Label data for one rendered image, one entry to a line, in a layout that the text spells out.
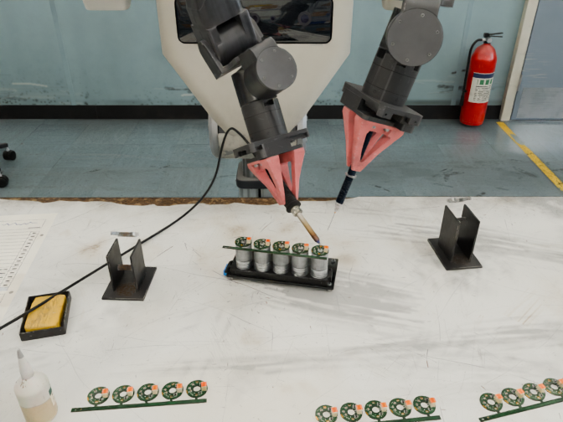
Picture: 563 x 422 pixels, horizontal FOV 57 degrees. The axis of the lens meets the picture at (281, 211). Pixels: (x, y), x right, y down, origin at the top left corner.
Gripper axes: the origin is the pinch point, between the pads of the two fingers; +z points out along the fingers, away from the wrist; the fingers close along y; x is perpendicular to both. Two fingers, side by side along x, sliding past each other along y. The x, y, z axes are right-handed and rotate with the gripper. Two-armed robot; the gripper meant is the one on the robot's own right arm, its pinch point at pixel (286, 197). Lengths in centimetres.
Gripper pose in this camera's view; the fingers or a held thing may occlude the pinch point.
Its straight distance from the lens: 77.9
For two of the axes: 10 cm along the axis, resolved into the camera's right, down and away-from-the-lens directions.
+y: 8.3, -3.0, 4.8
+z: 2.9, 9.5, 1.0
